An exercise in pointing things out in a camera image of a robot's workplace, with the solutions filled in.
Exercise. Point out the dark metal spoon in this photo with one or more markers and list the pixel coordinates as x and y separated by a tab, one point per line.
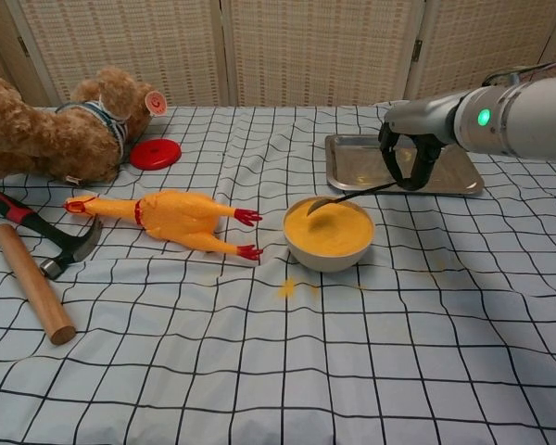
352	195

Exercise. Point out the spilled yellow powder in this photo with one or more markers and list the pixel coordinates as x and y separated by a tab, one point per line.
287	288

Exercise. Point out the red black claw hammer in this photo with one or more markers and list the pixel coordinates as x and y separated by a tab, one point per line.
51	234

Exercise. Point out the red plastic disc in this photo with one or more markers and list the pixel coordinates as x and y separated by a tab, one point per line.
155	155

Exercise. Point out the round red white tag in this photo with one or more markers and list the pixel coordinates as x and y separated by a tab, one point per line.
155	104

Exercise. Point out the wooden rolling pin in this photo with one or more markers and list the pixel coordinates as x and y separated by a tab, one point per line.
32	283

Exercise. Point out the yellow rubber chicken toy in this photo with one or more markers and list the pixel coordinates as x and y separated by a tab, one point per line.
176	218

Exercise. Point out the bowl of yellow powder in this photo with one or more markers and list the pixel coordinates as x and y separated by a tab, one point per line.
329	234

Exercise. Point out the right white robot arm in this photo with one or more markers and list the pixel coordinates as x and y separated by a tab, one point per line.
523	118

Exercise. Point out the brown teddy bear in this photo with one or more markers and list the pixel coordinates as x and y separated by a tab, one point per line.
51	134

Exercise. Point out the metal tray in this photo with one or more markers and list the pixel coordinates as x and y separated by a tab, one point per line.
357	162

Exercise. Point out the blue checkered tablecloth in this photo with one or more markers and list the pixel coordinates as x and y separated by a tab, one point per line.
259	361

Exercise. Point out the beige folding screen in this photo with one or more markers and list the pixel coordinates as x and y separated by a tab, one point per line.
306	51

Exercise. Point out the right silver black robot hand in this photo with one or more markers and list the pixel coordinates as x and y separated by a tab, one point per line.
421	118

